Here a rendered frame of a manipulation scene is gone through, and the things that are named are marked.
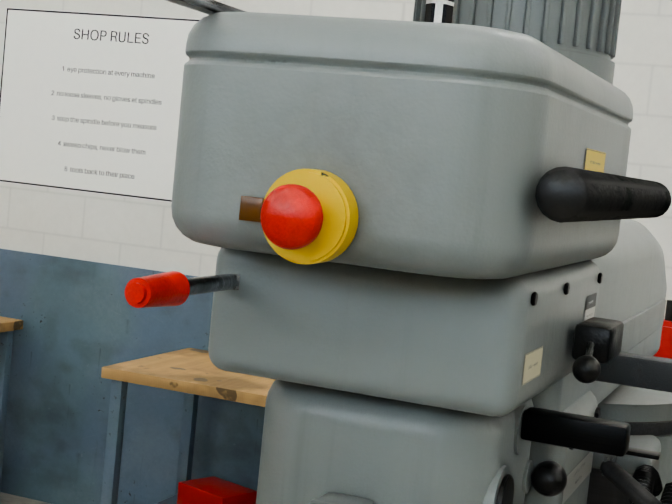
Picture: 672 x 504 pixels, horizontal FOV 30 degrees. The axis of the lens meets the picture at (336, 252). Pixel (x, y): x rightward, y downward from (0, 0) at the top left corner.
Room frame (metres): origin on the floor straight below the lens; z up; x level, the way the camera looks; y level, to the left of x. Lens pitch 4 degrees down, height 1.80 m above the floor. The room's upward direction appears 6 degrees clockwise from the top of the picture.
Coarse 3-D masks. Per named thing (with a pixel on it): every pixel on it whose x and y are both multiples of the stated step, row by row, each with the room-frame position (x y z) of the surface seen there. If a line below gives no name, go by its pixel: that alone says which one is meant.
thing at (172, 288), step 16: (176, 272) 0.84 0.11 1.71; (128, 288) 0.80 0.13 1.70; (144, 288) 0.79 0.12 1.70; (160, 288) 0.81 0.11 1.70; (176, 288) 0.82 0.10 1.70; (192, 288) 0.86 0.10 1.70; (208, 288) 0.88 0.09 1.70; (224, 288) 0.90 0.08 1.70; (144, 304) 0.80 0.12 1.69; (160, 304) 0.81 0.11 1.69; (176, 304) 0.83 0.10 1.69
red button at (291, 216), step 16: (272, 192) 0.76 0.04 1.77; (288, 192) 0.76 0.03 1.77; (304, 192) 0.76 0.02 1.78; (272, 208) 0.76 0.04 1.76; (288, 208) 0.75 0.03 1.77; (304, 208) 0.75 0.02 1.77; (320, 208) 0.76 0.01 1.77; (272, 224) 0.76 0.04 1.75; (288, 224) 0.75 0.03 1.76; (304, 224) 0.75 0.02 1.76; (320, 224) 0.76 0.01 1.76; (272, 240) 0.76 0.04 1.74; (288, 240) 0.76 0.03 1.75; (304, 240) 0.75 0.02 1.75
